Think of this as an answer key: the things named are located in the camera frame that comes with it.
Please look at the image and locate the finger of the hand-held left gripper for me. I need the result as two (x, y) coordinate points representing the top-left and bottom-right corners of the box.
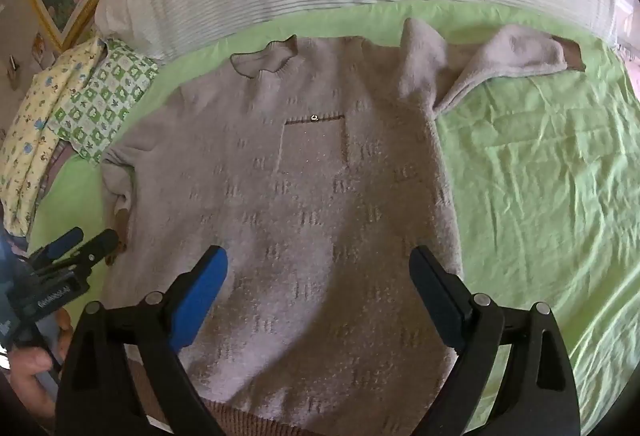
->
(27, 227), (85, 267)
(44, 229), (120, 281)

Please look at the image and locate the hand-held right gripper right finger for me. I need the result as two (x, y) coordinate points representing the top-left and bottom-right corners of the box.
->
(408, 245), (587, 436)

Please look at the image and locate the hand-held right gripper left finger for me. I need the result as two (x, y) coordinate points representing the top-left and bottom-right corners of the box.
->
(54, 245), (230, 436)

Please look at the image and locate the pale pink knitted sweater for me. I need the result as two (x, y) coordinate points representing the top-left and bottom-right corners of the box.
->
(100, 18), (587, 436)

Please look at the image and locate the person's left hand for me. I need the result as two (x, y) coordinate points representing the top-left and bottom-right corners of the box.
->
(9, 309), (72, 419)

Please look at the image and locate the yellow printed cloth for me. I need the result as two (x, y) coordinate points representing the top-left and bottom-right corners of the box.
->
(0, 36), (108, 237)

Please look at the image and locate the green checked printed cloth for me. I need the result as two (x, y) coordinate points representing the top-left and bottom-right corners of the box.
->
(52, 38), (160, 167)

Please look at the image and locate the green bed sheet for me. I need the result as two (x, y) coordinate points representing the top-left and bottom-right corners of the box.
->
(27, 0), (640, 436)

